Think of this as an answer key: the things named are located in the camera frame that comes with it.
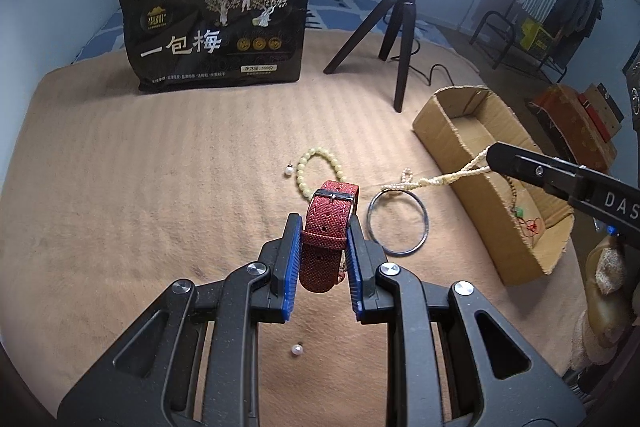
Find red fabric strap watch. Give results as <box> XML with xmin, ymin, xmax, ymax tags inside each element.
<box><xmin>299</xmin><ymin>181</ymin><xmax>359</xmax><ymax>294</ymax></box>

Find green jade red-cord pendant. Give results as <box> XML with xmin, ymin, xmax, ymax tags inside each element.
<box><xmin>506</xmin><ymin>176</ymin><xmax>544</xmax><ymax>246</ymax></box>

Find small pearl strand necklace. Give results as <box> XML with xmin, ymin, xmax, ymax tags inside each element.
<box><xmin>382</xmin><ymin>145</ymin><xmax>494</xmax><ymax>194</ymax></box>

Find cream bead bracelet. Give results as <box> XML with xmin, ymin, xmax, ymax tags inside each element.
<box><xmin>295</xmin><ymin>146</ymin><xmax>347</xmax><ymax>202</ymax></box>

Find person's right hand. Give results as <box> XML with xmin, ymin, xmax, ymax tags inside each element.
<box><xmin>570</xmin><ymin>235</ymin><xmax>639</xmax><ymax>371</ymax></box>

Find orange cloth covered box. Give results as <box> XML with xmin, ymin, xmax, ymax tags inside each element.
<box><xmin>528</xmin><ymin>83</ymin><xmax>624</xmax><ymax>173</ymax></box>

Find cardboard box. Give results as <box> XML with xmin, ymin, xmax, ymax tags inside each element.
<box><xmin>412</xmin><ymin>86</ymin><xmax>574</xmax><ymax>286</ymax></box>

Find silver metal bangle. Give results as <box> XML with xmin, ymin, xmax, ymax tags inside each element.
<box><xmin>364</xmin><ymin>188</ymin><xmax>431</xmax><ymax>258</ymax></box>

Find yellow box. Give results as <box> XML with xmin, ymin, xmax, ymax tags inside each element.
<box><xmin>520</xmin><ymin>17</ymin><xmax>553</xmax><ymax>60</ymax></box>

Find hanging dark clothes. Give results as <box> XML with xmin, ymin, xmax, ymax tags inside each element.
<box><xmin>551</xmin><ymin>0</ymin><xmax>603</xmax><ymax>43</ymax></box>

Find black metal rack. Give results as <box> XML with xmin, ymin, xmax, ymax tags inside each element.
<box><xmin>470</xmin><ymin>10</ymin><xmax>567</xmax><ymax>83</ymax></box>

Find beige blanket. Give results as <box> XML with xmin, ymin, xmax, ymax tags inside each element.
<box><xmin>1</xmin><ymin>30</ymin><xmax>586</xmax><ymax>426</ymax></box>

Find black tripod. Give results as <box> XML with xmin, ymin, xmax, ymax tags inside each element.
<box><xmin>323</xmin><ymin>0</ymin><xmax>416</xmax><ymax>113</ymax></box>

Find black snack bag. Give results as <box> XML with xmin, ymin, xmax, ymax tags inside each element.
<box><xmin>118</xmin><ymin>0</ymin><xmax>308</xmax><ymax>93</ymax></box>

